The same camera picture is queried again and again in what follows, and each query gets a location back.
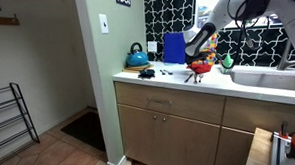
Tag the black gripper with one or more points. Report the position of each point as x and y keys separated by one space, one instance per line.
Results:
x=198 y=58

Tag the red knitted cloth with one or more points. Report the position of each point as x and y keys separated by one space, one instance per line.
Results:
x=200 y=68

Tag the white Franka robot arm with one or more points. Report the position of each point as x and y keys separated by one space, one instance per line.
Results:
x=284 y=6

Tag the silver fork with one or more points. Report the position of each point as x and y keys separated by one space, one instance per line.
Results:
x=200 y=77

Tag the silver table knife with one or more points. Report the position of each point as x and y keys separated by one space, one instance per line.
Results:
x=189 y=78

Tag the blue cutting board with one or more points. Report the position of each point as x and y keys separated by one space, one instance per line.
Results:
x=174 y=48

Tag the metal sponge holder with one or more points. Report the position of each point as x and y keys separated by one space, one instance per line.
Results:
x=224 y=70

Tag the green sponge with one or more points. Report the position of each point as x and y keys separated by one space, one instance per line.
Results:
x=227 y=61

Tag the small dark spoon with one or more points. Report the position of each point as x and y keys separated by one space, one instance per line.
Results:
x=168 y=72
x=162 y=72

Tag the small dark dish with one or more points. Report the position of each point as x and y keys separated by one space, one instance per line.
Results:
x=147 y=73

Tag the blue kettle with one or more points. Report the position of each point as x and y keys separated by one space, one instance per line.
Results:
x=136 y=59

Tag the wooden trivet board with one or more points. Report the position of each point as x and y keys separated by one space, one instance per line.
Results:
x=130 y=70

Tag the chrome cabinet knob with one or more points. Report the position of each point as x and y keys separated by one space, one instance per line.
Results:
x=163 y=119
x=154 y=117

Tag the light wooden kitchen cabinet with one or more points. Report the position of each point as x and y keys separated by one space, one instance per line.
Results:
x=176 y=141

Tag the chrome faucet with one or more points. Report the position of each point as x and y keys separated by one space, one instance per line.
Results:
x=286 y=58

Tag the wooden butcher block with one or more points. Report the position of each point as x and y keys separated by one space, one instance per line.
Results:
x=259 y=149

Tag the dark hallway doormat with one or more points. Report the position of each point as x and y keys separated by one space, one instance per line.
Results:
x=86 y=128

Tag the white wall outlet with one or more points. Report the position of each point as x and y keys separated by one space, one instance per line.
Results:
x=152 y=46

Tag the white light switch plate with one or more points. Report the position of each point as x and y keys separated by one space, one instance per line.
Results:
x=104 y=23

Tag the aluminium profile rail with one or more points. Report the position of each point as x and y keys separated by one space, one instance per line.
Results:
x=279 y=150

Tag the wooden coat hook rail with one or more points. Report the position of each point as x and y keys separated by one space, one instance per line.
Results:
x=1 y=21

